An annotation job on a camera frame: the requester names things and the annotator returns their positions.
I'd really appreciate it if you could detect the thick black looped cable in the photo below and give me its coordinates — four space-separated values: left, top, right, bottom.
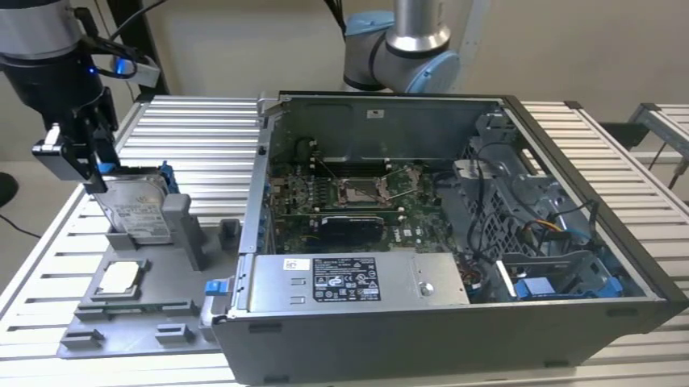
465 144 603 263

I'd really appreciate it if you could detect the metal disk bay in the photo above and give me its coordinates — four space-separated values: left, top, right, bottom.
492 248 648 302

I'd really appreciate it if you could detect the braided supply wire bundle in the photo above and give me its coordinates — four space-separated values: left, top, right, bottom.
457 260 487 289

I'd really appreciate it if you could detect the metal socket cover frame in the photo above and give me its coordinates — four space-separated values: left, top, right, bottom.
381 165 428 201

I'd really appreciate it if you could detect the silver CPU chip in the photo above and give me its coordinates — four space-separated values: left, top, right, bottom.
99 261 145 293

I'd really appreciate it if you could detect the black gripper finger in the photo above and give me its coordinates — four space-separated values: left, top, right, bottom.
31 114 109 195
95 86 121 166

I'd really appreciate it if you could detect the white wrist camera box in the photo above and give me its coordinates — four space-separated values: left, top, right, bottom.
110 56 162 88

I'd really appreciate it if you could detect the green Dell motherboard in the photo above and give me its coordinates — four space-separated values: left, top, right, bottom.
269 159 470 259

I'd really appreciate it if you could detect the CPU socket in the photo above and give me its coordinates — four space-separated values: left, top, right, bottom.
334 176 398 210

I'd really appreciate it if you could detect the hard disk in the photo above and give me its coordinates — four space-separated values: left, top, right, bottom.
515 277 627 302
81 160 177 246

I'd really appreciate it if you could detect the grey parts rack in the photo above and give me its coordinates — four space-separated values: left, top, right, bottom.
57 193 243 360

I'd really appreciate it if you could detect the light blue data wire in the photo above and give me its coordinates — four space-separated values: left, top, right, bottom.
557 225 597 245

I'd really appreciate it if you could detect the open grey PC case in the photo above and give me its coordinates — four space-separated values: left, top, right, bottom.
213 89 689 385

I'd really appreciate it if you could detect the yellow red black power wire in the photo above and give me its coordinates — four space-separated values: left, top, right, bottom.
525 218 567 243

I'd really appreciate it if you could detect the thin metal locking lever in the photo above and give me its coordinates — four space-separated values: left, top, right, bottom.
314 154 349 193

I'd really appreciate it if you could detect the perforated metal drive cage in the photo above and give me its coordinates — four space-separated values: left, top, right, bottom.
438 140 648 302

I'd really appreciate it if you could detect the aluminium neighbouring table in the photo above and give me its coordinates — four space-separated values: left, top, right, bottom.
627 102 689 194

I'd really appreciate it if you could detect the black round base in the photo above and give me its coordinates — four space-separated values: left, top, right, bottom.
0 172 18 209

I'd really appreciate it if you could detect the grey power supply unit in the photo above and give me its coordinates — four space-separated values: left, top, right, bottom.
248 252 470 314

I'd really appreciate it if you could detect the black graphics card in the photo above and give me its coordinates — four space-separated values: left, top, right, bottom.
318 215 386 245

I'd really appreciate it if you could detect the black upright post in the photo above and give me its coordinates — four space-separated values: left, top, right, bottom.
119 0 171 102

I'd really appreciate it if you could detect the black RAM slot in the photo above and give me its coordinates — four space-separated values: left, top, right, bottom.
312 157 392 168
310 212 405 224
314 204 404 212

